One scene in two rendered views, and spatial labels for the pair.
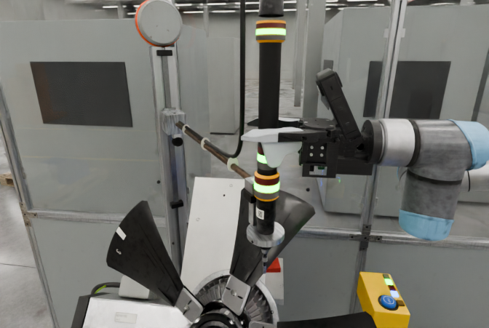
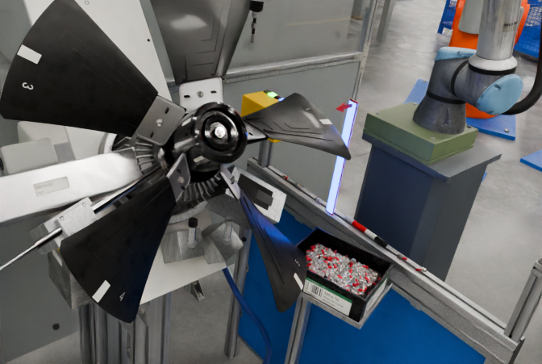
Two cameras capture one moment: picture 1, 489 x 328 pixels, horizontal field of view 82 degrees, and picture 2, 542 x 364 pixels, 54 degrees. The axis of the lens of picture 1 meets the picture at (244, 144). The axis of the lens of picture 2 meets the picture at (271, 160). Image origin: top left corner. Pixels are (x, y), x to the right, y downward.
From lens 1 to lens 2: 73 cm
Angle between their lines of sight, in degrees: 48
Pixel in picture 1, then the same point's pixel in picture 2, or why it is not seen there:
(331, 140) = not seen: outside the picture
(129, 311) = (53, 177)
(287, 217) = (231, 1)
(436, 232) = not seen: outside the picture
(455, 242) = (289, 66)
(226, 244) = not seen: hidden behind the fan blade
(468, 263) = (298, 88)
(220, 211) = not seen: hidden behind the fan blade
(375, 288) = (265, 102)
